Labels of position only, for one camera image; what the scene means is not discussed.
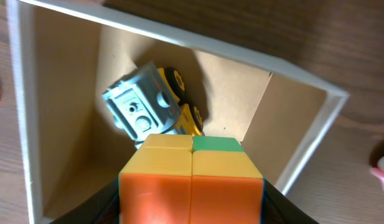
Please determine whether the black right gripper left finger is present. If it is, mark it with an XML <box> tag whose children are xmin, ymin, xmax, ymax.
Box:
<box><xmin>50</xmin><ymin>179</ymin><xmax>119</xmax><ymax>224</ymax></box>

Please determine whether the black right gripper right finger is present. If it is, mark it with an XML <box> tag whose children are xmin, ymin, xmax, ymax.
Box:
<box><xmin>263</xmin><ymin>180</ymin><xmax>319</xmax><ymax>224</ymax></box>

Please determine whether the colourful puzzle cube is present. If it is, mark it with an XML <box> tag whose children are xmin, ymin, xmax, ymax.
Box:
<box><xmin>118</xmin><ymin>134</ymin><xmax>265</xmax><ymax>224</ymax></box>

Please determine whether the yellow grey toy truck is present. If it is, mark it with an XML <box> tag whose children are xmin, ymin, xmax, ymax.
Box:
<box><xmin>102</xmin><ymin>62</ymin><xmax>204</xmax><ymax>149</ymax></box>

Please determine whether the white cardboard box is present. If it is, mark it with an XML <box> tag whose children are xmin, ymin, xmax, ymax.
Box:
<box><xmin>7</xmin><ymin>1</ymin><xmax>349</xmax><ymax>223</ymax></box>

